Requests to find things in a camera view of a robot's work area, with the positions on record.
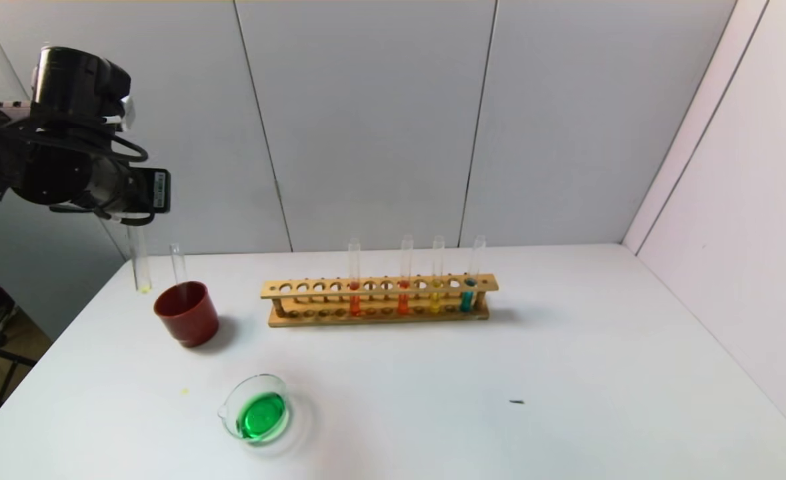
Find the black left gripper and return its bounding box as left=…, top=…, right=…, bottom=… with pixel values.
left=92, top=157, right=171, bottom=216

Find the yellow pigment glass test tube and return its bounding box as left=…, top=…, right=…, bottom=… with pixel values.
left=429, top=234, right=445, bottom=315
left=128, top=223, right=153, bottom=295

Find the clear glass test tube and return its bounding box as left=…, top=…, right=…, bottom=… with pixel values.
left=169, top=243, right=189, bottom=289

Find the dark red plastic cup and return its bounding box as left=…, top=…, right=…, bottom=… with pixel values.
left=153, top=280, right=221, bottom=349

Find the orange pigment glass test tube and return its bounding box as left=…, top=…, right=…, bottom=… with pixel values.
left=347, top=237, right=362, bottom=318
left=397, top=234, right=414, bottom=316

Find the small glass beaker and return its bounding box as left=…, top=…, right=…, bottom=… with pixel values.
left=217, top=373, right=292, bottom=444

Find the wooden test tube rack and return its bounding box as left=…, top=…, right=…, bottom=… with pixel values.
left=261, top=273, right=499, bottom=328

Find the teal pigment glass test tube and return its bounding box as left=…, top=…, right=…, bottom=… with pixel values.
left=459, top=234, right=487, bottom=313

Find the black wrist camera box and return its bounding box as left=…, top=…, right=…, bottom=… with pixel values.
left=135, top=167, right=172, bottom=215

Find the thick black cable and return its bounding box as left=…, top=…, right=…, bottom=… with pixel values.
left=0, top=113, right=151, bottom=165

